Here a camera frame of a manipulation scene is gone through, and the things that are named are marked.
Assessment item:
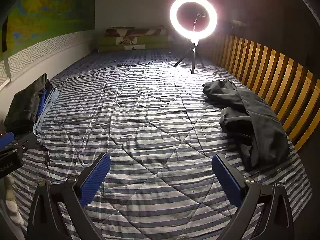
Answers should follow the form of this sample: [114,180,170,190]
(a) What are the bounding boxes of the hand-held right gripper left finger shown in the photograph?
[26,152,112,240]

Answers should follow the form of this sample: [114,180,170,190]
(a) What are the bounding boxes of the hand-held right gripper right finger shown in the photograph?
[211,154,295,240]

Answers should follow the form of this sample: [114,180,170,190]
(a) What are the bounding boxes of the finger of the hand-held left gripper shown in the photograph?
[0,132,15,149]
[15,133,38,155]

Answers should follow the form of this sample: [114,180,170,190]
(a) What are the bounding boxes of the black pants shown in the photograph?
[202,79,292,172]

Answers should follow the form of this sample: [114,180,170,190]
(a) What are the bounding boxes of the person's left hand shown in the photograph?
[4,175,25,227]

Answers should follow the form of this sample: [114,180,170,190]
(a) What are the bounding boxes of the bright blue folded garment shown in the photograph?
[37,89,48,117]

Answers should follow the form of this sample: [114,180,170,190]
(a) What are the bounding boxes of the light blue folded garment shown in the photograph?
[32,87,60,135]

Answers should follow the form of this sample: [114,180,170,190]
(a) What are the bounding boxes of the striped quilted blanket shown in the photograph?
[7,49,313,240]

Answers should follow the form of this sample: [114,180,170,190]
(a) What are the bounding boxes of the folded green patterned blanket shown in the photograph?
[97,26,175,53]

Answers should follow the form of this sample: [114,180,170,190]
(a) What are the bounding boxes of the wooden slatted bed rail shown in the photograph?
[210,34,320,153]

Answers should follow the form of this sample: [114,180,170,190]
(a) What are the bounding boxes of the black ring light cable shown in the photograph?
[49,51,175,80]

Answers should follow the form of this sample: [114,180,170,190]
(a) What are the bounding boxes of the green map wall poster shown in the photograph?
[0,0,97,60]

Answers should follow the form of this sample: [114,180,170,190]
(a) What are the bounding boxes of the ring light on tripod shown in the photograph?
[169,0,218,75]

